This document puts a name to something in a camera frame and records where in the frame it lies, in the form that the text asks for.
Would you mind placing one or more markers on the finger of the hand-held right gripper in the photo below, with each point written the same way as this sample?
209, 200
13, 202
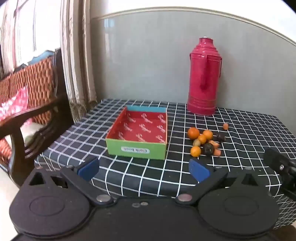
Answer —
285, 166

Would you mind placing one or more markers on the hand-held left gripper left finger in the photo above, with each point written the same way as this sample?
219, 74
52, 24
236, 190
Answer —
89, 168

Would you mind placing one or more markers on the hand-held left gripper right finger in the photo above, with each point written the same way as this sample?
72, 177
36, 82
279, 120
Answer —
198, 170

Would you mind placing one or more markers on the small orange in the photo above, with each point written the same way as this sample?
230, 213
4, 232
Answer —
195, 151
202, 138

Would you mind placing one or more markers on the dark purple fruit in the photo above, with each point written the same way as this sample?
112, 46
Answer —
220, 137
208, 148

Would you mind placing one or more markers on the small orange-red fruit piece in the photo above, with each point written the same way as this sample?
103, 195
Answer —
215, 144
225, 126
217, 152

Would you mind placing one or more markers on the small green fruit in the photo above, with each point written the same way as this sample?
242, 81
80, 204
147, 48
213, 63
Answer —
196, 142

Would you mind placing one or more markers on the large orange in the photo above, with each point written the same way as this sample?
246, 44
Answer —
193, 133

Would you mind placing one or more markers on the green and red cardboard box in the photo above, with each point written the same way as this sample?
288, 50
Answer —
138, 129

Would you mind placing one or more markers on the black white checkered tablecloth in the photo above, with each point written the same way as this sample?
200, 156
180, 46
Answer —
143, 169

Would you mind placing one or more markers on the white cloth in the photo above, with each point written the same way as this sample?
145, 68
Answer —
30, 133

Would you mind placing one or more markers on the dark wooden sofa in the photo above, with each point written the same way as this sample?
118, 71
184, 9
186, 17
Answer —
62, 104

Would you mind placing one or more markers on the red thermos flask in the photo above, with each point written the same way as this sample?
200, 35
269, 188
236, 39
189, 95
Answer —
203, 92

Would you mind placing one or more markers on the pink patterned pillow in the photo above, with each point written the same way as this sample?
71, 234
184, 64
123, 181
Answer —
16, 102

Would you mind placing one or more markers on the beige curtain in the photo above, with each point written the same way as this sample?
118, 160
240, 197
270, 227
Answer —
78, 69

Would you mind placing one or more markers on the orange patterned back cushion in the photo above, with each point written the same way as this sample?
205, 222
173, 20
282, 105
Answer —
34, 76

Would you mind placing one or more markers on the white sheer curtain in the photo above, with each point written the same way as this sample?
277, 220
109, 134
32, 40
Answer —
23, 34

